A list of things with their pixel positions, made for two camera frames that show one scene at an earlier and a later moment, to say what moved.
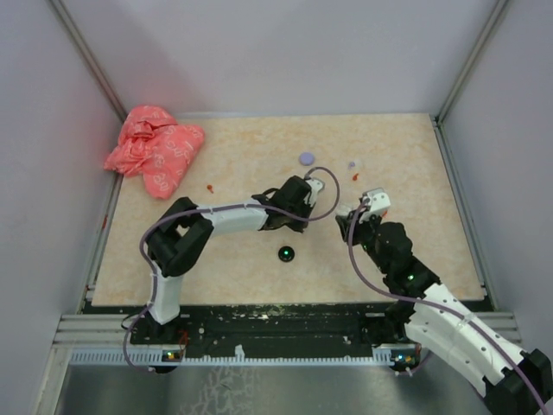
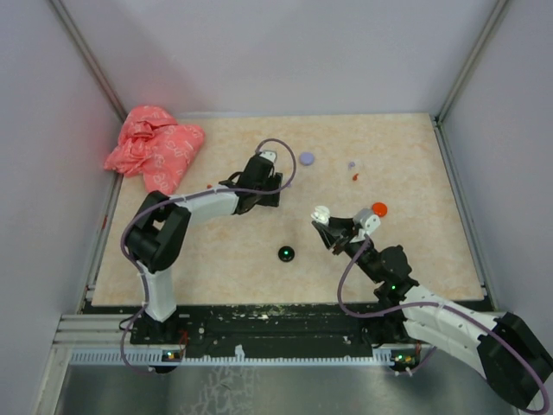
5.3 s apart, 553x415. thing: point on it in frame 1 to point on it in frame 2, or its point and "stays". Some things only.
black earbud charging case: [286, 253] stays
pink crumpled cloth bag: [152, 143] stays
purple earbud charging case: [307, 158] stays
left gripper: [297, 226] to [271, 199]
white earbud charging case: [342, 210] to [320, 214]
